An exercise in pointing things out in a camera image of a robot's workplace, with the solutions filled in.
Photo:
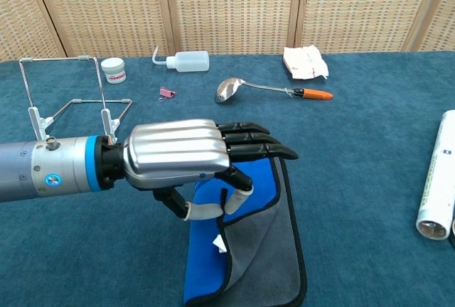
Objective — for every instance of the translucent plastic wash bottle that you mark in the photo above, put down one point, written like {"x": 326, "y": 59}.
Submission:
{"x": 190, "y": 62}

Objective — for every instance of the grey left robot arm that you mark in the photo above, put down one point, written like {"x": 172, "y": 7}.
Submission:
{"x": 53, "y": 168}

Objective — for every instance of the pink binder clip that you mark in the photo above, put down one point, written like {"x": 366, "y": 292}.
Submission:
{"x": 167, "y": 92}

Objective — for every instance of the grey blue microfiber cloth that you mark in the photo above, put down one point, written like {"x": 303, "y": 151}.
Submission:
{"x": 263, "y": 243}

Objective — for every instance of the long white cardboard tube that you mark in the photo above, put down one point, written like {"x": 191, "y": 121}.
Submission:
{"x": 439, "y": 179}

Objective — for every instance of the small white jar red label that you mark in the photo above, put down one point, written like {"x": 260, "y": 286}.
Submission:
{"x": 113, "y": 70}

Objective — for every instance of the teal carpet table cover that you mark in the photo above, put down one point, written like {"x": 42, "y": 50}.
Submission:
{"x": 355, "y": 179}

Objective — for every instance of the white packet with red print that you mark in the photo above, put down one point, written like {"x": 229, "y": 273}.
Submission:
{"x": 305, "y": 62}

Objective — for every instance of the woven wicker folding screen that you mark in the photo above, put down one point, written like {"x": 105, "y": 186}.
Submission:
{"x": 231, "y": 8}

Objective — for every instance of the silver and black left robot hand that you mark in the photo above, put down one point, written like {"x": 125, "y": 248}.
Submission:
{"x": 174, "y": 150}

